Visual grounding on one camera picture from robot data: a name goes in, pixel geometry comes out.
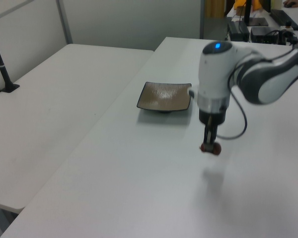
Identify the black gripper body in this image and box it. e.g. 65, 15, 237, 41
199, 106, 226, 126

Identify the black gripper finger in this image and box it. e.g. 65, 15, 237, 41
210, 123, 218, 151
203, 123, 211, 151

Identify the small brown round food item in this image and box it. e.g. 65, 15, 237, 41
199, 143, 223, 155

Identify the square brown ceramic plate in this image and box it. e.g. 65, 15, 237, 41
136, 81, 192, 114

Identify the black flat box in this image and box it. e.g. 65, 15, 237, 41
227, 20, 250, 42

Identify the black electronics box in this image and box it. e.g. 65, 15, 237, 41
250, 26, 287, 46

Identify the black monitor stand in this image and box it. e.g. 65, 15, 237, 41
242, 0, 269, 27

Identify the yellow object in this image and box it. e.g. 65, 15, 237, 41
234, 0, 262, 11

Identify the black keyboard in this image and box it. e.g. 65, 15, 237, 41
270, 9, 298, 31

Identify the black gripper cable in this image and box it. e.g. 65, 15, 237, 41
216, 63, 249, 139

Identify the grey partition post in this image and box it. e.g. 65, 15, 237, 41
199, 0, 206, 40
55, 0, 74, 46

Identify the black camera stand pole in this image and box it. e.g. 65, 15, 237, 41
0, 24, 20, 93

